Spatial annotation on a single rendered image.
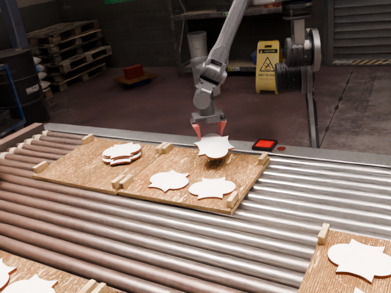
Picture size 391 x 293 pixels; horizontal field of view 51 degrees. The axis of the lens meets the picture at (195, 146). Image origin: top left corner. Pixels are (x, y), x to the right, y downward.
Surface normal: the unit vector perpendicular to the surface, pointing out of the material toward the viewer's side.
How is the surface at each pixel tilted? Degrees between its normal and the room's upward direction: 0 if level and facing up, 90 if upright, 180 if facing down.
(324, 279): 0
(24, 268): 0
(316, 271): 0
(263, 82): 82
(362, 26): 82
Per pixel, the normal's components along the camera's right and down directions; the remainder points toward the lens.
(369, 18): -0.43, 0.35
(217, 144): -0.11, -0.80
